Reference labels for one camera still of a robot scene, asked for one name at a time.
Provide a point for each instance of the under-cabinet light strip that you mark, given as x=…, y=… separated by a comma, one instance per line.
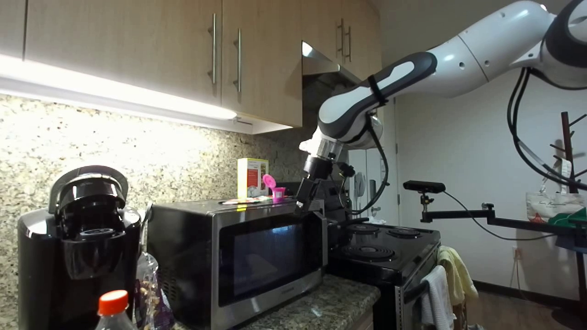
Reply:
x=122, y=92

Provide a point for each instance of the coca-cola bottle with red cap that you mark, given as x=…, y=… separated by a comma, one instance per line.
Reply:
x=114, y=305

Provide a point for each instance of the clear plastic bag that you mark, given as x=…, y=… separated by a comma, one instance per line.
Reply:
x=149, y=287

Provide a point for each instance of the dark wooden coat rack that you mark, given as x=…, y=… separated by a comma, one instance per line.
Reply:
x=569, y=147

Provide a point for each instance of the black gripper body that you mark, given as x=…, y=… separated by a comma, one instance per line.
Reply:
x=318, y=167

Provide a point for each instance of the white refrigerator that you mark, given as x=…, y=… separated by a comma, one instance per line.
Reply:
x=373, y=184

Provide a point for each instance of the black stove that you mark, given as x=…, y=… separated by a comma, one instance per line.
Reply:
x=378, y=250

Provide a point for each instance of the steel range hood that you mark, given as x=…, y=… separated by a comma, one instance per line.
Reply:
x=323, y=65

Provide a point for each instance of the black coffee maker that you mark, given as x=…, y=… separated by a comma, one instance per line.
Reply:
x=79, y=244

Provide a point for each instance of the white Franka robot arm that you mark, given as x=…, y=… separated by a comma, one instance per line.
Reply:
x=477, y=56

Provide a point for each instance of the green cloth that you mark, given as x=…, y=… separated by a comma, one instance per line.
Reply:
x=569, y=221

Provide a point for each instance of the black camera on mount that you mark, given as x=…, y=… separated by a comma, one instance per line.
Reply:
x=424, y=186

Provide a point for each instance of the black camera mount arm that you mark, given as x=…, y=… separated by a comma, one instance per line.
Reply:
x=465, y=215

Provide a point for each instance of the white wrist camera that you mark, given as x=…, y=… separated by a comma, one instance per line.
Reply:
x=312, y=145

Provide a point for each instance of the white towel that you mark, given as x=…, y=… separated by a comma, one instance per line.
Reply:
x=439, y=299

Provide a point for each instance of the stainless steel microwave oven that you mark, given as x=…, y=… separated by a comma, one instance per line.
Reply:
x=268, y=257

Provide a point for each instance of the wooden upper cabinets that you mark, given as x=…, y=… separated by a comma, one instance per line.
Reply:
x=122, y=43

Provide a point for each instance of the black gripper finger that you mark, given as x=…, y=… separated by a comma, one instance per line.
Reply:
x=318, y=195
x=303, y=195

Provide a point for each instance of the pink jar with lid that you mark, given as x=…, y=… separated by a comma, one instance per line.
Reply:
x=278, y=195

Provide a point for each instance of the yellow towel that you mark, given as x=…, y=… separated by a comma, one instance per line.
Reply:
x=459, y=276

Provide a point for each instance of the white bag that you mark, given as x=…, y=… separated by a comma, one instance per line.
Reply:
x=551, y=204

